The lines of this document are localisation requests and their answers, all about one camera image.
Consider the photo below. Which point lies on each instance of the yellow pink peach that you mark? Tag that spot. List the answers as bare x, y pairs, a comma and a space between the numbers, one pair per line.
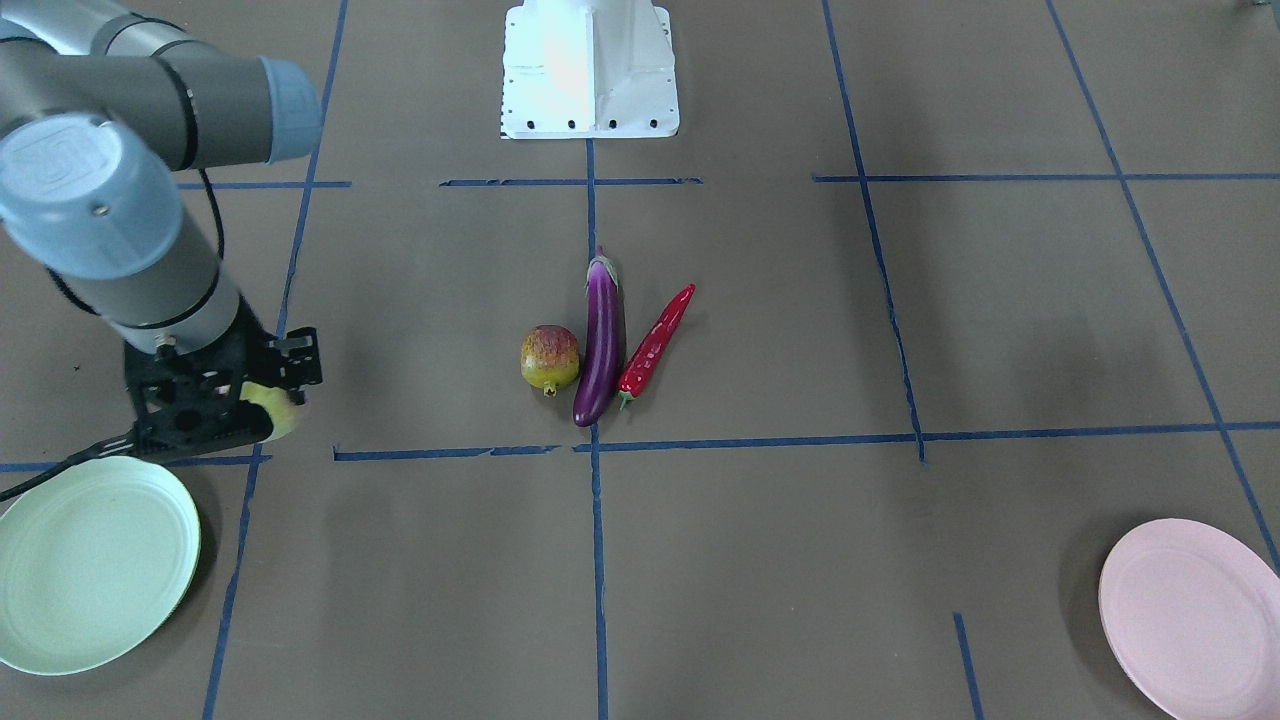
284, 414

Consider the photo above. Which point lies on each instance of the light green plate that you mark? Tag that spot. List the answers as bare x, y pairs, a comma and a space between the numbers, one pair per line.
93, 562

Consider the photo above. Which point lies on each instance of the red yellow pomegranate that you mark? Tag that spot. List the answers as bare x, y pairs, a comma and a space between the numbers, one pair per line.
550, 358

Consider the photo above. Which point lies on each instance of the purple eggplant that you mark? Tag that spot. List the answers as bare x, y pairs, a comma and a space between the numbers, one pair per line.
605, 342

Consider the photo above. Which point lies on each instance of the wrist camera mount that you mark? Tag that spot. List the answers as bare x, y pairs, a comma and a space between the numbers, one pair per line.
293, 361

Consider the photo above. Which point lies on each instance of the red chili pepper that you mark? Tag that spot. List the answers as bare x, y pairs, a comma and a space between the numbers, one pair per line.
638, 372

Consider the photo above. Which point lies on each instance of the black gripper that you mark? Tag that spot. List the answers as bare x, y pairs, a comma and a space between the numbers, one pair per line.
296, 362

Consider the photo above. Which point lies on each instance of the pink plate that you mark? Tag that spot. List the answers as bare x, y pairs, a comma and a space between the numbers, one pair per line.
1192, 617

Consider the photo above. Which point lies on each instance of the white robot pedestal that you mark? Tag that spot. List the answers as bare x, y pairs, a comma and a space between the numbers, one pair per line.
588, 69

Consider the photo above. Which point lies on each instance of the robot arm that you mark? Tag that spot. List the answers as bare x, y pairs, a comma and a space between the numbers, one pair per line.
101, 107

